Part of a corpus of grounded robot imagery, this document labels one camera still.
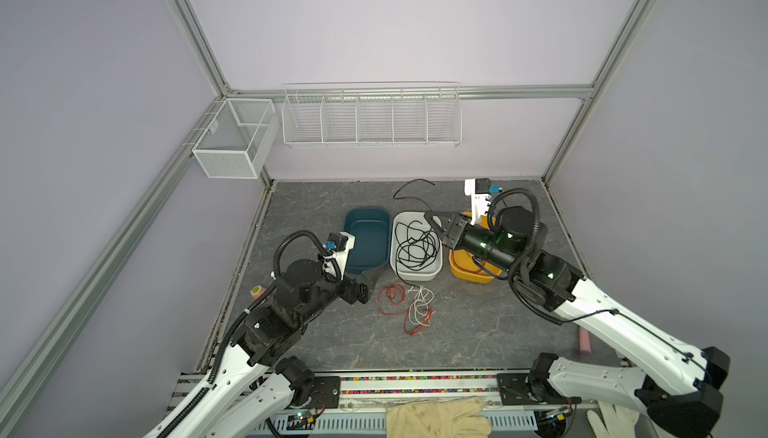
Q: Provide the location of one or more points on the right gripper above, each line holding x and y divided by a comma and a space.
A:
452, 231

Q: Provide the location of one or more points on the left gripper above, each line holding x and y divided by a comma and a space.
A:
351, 290

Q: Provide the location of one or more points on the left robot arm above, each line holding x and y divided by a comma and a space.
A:
252, 377

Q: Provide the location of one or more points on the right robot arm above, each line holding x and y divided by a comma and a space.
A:
675, 384

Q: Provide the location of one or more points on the white plastic bin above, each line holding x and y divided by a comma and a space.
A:
416, 254

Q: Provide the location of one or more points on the yellow plastic bin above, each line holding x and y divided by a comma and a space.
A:
468, 267

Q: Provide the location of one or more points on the teal plastic bin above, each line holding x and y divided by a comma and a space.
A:
371, 227

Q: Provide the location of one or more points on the pink toy figure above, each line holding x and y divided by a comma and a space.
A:
257, 291

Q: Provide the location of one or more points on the cream work glove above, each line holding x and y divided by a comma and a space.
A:
455, 418

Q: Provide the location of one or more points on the small white mesh basket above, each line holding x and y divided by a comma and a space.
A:
238, 138

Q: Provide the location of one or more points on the white glove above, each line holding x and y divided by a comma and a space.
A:
613, 421

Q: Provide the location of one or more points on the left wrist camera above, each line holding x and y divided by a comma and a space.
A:
338, 245

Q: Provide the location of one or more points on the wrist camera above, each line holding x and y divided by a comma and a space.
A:
338, 245
481, 191

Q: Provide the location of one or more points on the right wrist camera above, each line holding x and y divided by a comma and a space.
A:
481, 191

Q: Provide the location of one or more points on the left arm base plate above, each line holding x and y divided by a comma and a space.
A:
321, 392

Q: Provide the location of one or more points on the long white wire basket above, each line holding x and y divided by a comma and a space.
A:
387, 115

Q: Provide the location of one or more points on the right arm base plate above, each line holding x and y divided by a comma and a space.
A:
518, 388

